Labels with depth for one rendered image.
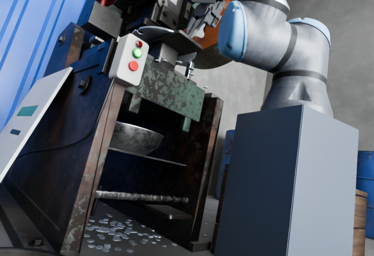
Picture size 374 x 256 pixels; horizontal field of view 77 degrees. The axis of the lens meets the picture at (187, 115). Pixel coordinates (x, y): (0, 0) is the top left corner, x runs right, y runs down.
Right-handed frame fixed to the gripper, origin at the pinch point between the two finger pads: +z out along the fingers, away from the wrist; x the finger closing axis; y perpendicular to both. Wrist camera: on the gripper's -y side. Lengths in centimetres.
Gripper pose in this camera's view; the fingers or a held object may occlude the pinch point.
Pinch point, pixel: (187, 36)
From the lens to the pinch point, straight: 97.6
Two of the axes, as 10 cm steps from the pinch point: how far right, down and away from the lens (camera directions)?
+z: -5.0, 8.6, 1.0
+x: -5.8, -4.1, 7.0
